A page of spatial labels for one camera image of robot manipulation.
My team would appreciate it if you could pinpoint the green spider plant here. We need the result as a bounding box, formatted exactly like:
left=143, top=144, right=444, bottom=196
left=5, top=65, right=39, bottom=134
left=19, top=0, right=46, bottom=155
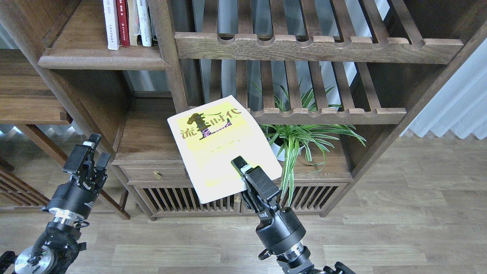
left=251, top=78, right=367, bottom=207

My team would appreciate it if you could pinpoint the yellow cover book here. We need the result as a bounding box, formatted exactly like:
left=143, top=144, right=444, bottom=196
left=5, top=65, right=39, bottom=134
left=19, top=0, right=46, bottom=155
left=167, top=96, right=282, bottom=204

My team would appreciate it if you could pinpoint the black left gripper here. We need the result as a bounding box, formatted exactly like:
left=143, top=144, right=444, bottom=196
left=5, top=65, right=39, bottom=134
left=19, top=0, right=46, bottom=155
left=46, top=133, right=111, bottom=220

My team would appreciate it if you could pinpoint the pale purple book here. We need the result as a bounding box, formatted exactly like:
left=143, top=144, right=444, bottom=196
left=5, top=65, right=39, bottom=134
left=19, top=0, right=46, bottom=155
left=102, top=0, right=120, bottom=50

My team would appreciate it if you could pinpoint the white curtain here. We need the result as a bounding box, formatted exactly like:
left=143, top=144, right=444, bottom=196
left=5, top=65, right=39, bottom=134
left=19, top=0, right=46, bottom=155
left=401, top=40, right=487, bottom=139

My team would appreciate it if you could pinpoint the green spine upright book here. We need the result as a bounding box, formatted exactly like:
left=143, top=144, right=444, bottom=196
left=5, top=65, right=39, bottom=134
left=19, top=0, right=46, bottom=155
left=151, top=21, right=159, bottom=45

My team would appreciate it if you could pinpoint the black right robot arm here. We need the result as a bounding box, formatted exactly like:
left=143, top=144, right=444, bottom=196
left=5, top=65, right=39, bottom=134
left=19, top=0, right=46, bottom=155
left=231, top=156, right=354, bottom=274

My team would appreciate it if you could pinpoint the wooden side shelf unit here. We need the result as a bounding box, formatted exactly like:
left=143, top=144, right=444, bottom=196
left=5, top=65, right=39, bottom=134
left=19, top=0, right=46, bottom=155
left=0, top=49, right=131, bottom=220

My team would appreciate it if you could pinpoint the dark wooden bookshelf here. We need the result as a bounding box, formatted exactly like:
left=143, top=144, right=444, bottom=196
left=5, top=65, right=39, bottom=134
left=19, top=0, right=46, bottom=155
left=1, top=0, right=486, bottom=220

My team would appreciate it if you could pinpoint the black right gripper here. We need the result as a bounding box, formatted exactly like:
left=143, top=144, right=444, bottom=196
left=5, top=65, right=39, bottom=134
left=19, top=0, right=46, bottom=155
left=231, top=156, right=306, bottom=255

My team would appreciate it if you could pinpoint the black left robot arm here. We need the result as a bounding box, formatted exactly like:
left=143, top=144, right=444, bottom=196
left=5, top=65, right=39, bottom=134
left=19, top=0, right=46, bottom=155
left=1, top=133, right=111, bottom=274

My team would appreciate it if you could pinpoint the tan spine upright book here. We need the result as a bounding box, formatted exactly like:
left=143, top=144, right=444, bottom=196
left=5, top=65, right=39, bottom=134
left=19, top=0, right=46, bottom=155
left=126, top=0, right=140, bottom=46

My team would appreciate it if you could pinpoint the red cover book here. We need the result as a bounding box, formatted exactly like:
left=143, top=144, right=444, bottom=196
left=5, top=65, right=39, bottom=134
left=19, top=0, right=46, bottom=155
left=115, top=0, right=129, bottom=48

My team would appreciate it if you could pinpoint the brass drawer knob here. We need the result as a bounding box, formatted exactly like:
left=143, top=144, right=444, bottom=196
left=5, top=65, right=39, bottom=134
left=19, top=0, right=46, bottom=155
left=153, top=170, right=162, bottom=179

